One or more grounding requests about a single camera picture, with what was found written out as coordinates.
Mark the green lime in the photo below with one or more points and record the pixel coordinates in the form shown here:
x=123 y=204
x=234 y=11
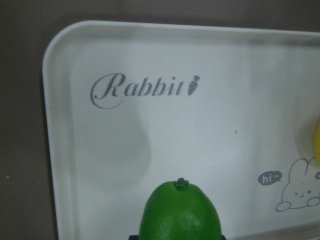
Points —
x=179 y=210

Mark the yellow lemon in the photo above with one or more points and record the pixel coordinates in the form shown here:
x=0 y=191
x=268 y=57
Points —
x=316 y=144

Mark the cream rabbit tray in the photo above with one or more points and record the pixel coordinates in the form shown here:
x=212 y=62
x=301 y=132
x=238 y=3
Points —
x=233 y=111

